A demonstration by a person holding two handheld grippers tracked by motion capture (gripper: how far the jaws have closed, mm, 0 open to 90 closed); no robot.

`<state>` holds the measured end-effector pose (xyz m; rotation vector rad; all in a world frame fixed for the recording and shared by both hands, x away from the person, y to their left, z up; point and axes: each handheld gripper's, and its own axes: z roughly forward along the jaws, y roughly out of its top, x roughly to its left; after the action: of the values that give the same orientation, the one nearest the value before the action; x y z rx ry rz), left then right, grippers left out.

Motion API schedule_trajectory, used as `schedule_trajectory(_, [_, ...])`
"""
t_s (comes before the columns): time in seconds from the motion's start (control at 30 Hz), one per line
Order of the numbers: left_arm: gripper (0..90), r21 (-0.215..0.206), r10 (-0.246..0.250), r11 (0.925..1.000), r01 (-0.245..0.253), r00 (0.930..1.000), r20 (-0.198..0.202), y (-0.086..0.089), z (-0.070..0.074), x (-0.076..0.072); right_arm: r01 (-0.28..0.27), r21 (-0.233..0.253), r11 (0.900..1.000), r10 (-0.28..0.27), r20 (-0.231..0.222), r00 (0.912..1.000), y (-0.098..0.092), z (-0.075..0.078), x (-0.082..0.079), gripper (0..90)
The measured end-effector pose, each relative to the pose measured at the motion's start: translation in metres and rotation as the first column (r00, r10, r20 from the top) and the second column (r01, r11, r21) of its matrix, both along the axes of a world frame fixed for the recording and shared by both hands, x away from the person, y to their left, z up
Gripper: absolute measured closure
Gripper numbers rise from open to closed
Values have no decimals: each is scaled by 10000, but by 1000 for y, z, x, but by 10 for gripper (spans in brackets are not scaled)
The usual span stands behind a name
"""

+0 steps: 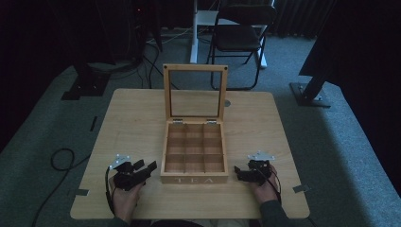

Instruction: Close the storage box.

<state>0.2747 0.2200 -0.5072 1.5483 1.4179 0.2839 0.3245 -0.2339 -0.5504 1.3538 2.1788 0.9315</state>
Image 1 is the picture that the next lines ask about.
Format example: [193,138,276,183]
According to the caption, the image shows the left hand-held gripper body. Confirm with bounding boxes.
[109,153,149,192]

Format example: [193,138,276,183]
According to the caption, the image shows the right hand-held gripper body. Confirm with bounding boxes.
[243,149,276,186]

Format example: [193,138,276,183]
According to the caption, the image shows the wooden tea box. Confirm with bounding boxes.
[160,63,230,185]

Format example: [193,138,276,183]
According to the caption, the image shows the person's right hand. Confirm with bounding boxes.
[250,164,281,206]

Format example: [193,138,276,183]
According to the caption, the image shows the person's left hand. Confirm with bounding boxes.
[108,175,147,223]

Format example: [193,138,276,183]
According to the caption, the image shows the black metal stand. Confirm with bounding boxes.
[61,61,112,101]
[288,29,333,109]

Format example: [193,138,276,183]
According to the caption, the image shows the black folding chair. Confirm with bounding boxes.
[205,3,278,92]

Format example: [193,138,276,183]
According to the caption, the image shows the dark curtain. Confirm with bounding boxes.
[271,0,337,40]

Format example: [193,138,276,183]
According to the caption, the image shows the right hand-held gripper cable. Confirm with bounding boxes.
[256,168,283,203]

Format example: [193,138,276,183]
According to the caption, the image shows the black floor cable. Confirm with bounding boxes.
[30,148,93,227]

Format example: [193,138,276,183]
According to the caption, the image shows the black cable bundle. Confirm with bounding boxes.
[137,37,179,91]

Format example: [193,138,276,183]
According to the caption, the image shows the white cable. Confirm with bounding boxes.
[147,26,194,45]

